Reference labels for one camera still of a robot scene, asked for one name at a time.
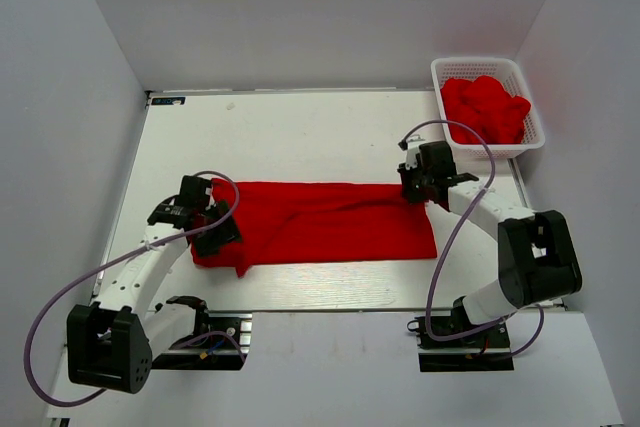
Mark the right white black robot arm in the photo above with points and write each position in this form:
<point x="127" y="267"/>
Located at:
<point x="535" y="252"/>

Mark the red shirts pile in basket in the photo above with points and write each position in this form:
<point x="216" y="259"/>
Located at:
<point x="487" y="108"/>

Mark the blue label sticker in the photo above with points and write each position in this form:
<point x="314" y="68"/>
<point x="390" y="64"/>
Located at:
<point x="167" y="101"/>

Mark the red t shirt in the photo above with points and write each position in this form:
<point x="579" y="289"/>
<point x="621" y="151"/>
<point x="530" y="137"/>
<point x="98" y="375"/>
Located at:
<point x="295" y="223"/>

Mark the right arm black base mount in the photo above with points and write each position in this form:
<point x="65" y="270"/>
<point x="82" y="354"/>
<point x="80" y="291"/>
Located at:
<point x="488" y="351"/>

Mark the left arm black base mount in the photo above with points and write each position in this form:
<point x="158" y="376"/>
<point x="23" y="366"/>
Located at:
<point x="210" y="337"/>

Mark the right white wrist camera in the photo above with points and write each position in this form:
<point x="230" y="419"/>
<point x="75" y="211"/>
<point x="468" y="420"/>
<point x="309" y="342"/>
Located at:
<point x="411" y="147"/>

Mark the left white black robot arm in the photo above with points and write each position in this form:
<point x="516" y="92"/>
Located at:
<point x="112" y="343"/>

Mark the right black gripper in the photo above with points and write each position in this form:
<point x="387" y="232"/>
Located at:
<point x="407" y="192"/>

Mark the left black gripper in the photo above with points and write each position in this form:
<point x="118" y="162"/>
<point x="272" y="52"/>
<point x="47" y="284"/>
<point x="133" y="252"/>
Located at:
<point x="227" y="233"/>

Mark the white plastic mesh basket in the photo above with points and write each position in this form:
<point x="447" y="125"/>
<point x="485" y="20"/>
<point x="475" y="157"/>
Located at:
<point x="461" y="137"/>

